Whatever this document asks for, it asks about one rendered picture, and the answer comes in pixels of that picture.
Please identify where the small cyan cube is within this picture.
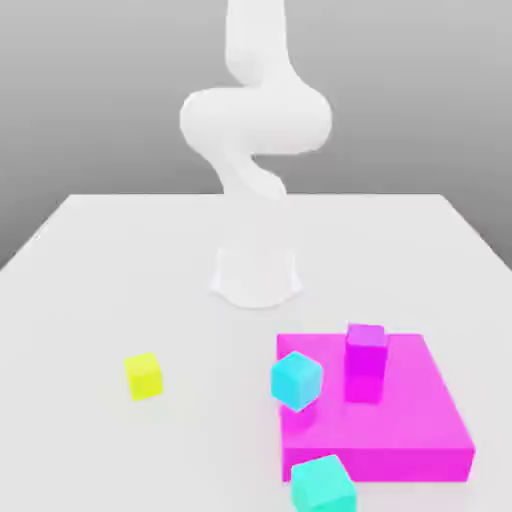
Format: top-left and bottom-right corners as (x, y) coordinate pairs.
(269, 350), (324, 414)

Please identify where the small magenta cube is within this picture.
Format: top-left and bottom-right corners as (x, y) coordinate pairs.
(343, 322), (390, 405)

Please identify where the small yellow cube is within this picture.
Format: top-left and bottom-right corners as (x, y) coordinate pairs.
(122, 352), (165, 402)

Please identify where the small turquoise cube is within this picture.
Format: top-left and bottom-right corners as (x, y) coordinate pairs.
(289, 453), (358, 512)

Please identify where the large pink box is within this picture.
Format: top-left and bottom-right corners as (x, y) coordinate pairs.
(275, 332), (477, 484)

